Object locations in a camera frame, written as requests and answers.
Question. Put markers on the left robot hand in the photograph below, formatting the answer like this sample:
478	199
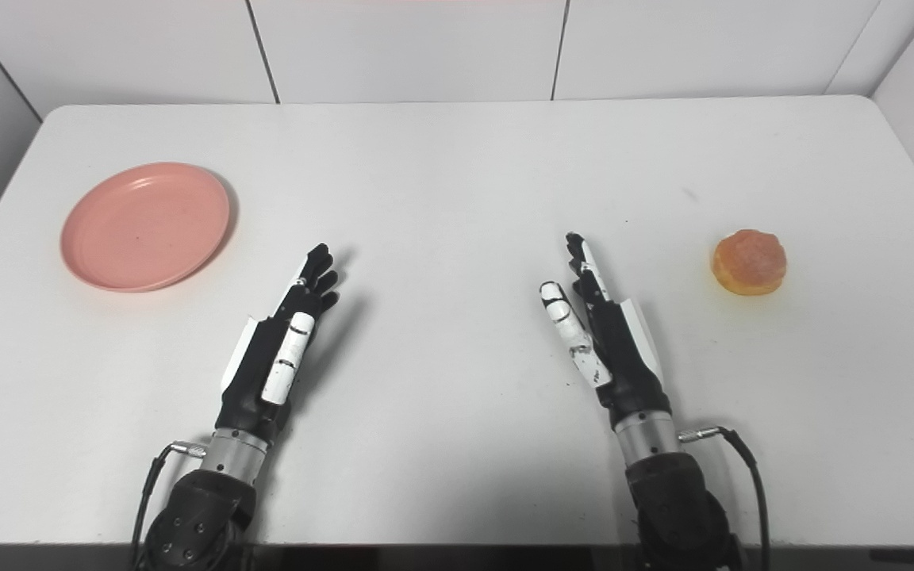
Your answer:
259	373

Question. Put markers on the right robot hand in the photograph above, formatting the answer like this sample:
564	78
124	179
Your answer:
624	349

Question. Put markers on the orange cream puff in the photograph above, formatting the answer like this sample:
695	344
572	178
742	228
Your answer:
749	262

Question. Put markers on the pink round plate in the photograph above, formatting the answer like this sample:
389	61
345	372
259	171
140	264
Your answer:
145	227

